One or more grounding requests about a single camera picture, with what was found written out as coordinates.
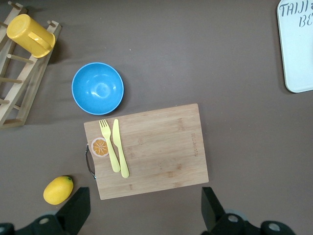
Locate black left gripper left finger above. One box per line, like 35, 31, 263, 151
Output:
0, 187, 91, 235

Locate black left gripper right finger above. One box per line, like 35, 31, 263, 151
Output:
200, 187, 297, 235

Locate yellow lemon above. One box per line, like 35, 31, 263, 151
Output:
43, 175, 74, 206

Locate toy orange slice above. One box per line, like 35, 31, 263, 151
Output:
90, 137, 110, 158

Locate yellow plastic fork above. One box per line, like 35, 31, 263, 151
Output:
98, 119, 121, 173

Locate bamboo cutting board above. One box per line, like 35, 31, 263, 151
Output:
84, 103, 209, 201

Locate yellow plastic knife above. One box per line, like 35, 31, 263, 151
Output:
112, 118, 130, 179

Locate blue bowl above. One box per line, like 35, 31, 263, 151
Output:
71, 62, 125, 116

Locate wooden peg drying rack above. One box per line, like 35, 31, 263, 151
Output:
0, 1, 62, 130

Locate cream tray with bear print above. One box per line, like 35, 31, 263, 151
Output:
276, 0, 313, 94

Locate yellow plastic mug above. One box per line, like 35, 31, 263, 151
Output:
6, 14, 56, 59

